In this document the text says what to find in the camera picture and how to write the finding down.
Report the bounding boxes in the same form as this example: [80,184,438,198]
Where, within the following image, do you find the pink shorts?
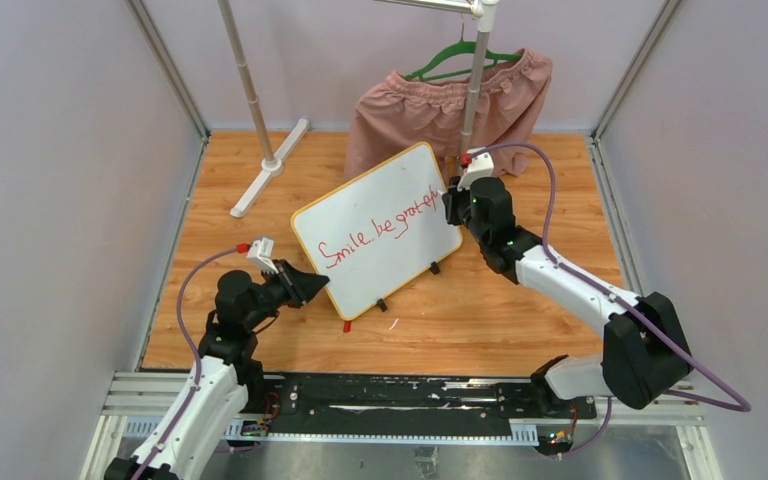
[344,48,553,180]

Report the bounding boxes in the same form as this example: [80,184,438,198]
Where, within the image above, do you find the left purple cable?
[129,243,251,480]

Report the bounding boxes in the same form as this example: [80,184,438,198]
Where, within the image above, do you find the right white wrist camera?
[457,148,494,191]

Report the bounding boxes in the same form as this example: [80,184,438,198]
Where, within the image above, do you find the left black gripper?
[245,260,329,331]

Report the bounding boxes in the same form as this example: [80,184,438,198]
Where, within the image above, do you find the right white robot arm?
[442,177,693,418]

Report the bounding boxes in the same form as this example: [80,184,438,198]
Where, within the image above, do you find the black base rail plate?
[102,370,703,446]

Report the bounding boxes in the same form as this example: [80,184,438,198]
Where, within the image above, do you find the green clothes hanger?
[403,17,523,82]

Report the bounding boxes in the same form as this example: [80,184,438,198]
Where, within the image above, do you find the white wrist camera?
[457,148,494,191]
[246,236,278,274]

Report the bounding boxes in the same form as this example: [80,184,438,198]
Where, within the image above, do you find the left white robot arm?
[103,259,329,479]

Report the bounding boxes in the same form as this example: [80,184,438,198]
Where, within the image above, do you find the yellow framed whiteboard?
[290,142,462,321]

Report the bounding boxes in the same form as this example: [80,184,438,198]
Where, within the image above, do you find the silver clothes rack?
[218,0,501,220]

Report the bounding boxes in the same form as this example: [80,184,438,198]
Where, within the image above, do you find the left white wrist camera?
[246,236,278,274]

